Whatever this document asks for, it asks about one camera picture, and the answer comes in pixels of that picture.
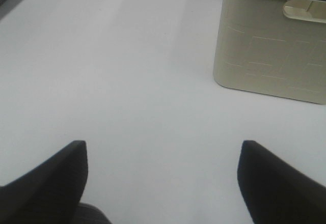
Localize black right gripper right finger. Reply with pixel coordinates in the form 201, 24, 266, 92
237, 141, 325, 223

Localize beige plastic basket grey rim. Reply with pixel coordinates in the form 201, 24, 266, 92
213, 0, 325, 104

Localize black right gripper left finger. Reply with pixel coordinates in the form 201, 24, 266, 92
1, 141, 110, 223

